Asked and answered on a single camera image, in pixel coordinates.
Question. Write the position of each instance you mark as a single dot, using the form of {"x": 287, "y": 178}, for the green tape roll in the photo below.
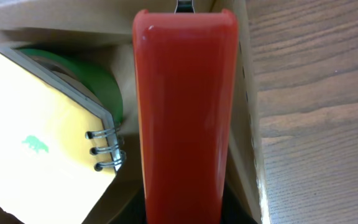
{"x": 94, "y": 77}

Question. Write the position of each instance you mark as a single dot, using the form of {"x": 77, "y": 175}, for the yellow white square packet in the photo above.
{"x": 59, "y": 149}

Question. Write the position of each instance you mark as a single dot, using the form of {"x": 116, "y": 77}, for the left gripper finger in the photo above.
{"x": 232, "y": 211}

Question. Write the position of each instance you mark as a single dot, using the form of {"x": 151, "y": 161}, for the small orange lighter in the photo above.
{"x": 185, "y": 65}

